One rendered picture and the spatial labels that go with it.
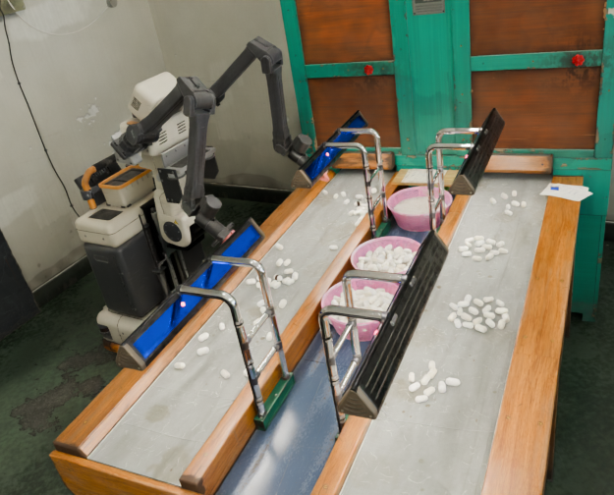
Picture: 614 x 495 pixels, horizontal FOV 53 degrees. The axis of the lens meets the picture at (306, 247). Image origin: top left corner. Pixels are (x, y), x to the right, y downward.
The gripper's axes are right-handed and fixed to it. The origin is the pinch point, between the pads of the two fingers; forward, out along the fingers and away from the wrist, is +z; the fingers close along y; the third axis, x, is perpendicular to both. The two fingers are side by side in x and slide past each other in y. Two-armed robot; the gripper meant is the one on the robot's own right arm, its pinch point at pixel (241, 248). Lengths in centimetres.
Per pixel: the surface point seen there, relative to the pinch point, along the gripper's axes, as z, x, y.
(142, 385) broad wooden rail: 7, 9, -62
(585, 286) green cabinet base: 128, -25, 97
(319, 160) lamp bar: 2.0, -32.2, 28.9
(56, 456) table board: 2, 15, -90
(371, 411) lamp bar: 48, -68, -82
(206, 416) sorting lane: 27, -7, -66
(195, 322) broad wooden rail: 5.4, 8.9, -31.5
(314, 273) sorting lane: 26.5, -7.4, 6.8
